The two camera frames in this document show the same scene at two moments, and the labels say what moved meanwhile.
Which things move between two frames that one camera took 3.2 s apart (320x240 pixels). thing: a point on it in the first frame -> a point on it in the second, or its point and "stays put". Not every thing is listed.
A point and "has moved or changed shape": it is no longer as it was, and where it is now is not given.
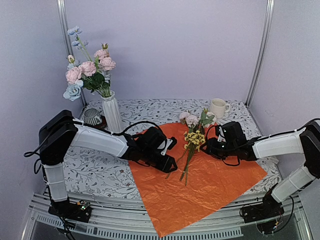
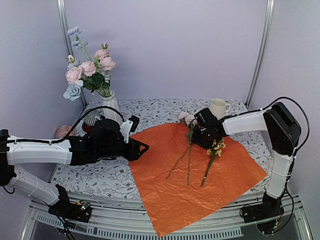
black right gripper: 211,146 -> 195,139
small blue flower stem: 80,45 stays put
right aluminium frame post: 269,13 stays put
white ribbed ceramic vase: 111,113 stays put
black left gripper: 165,167 -> 133,153
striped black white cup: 92,117 stays put
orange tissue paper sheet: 203,186 stays put
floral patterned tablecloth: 93,173 stays put
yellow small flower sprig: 193,141 has moved or changed shape
